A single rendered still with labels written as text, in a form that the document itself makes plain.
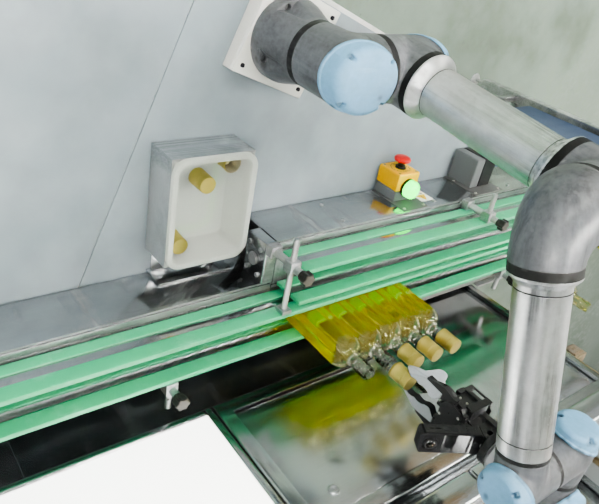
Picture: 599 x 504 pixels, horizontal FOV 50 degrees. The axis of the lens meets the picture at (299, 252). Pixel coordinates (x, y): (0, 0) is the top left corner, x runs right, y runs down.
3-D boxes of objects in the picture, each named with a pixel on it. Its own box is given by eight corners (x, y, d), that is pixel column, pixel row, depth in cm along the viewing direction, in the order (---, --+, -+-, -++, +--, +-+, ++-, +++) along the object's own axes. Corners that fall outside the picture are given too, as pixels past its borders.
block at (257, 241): (239, 268, 134) (258, 286, 129) (245, 229, 129) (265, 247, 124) (253, 265, 136) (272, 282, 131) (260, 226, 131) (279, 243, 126)
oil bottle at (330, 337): (277, 312, 138) (339, 374, 124) (280, 291, 135) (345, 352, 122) (297, 306, 141) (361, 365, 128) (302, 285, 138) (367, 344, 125)
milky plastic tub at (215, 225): (145, 249, 124) (166, 273, 118) (151, 141, 112) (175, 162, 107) (222, 234, 134) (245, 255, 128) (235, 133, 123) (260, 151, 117)
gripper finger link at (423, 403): (416, 388, 128) (452, 413, 122) (396, 397, 125) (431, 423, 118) (419, 375, 127) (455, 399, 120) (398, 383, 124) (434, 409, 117)
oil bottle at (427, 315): (355, 288, 151) (419, 342, 138) (361, 268, 149) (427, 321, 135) (372, 283, 155) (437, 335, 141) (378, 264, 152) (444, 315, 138)
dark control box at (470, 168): (445, 175, 173) (469, 188, 168) (454, 147, 169) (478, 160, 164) (465, 171, 178) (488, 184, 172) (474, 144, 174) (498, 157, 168)
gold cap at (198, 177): (188, 168, 118) (200, 178, 115) (205, 166, 120) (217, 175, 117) (187, 185, 120) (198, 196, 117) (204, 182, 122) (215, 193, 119)
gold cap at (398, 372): (386, 378, 124) (401, 393, 121) (391, 364, 122) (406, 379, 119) (399, 373, 126) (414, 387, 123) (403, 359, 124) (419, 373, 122)
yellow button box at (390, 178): (372, 188, 157) (392, 202, 152) (379, 160, 153) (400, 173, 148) (392, 184, 161) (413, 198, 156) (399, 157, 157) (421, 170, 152)
